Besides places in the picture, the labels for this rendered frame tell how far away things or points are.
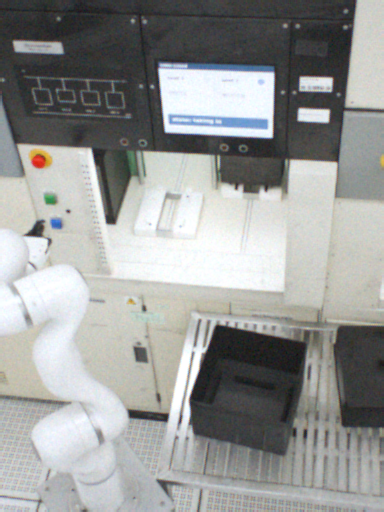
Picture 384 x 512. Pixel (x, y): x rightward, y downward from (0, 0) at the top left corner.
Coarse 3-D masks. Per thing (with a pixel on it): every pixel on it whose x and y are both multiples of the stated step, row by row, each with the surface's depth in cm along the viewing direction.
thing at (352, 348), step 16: (352, 336) 226; (368, 336) 225; (336, 352) 230; (352, 352) 222; (368, 352) 221; (336, 368) 229; (352, 368) 218; (368, 368) 217; (352, 384) 214; (368, 384) 214; (352, 400) 211; (368, 400) 210; (352, 416) 213; (368, 416) 212
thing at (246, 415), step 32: (224, 352) 232; (256, 352) 227; (288, 352) 222; (192, 384) 209; (224, 384) 228; (256, 384) 225; (288, 384) 226; (192, 416) 211; (224, 416) 206; (256, 416) 201; (288, 416) 200; (256, 448) 213
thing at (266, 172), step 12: (228, 156) 255; (228, 168) 259; (240, 168) 258; (252, 168) 257; (264, 168) 256; (276, 168) 256; (228, 180) 263; (240, 180) 262; (252, 180) 261; (264, 180) 260; (276, 180) 259
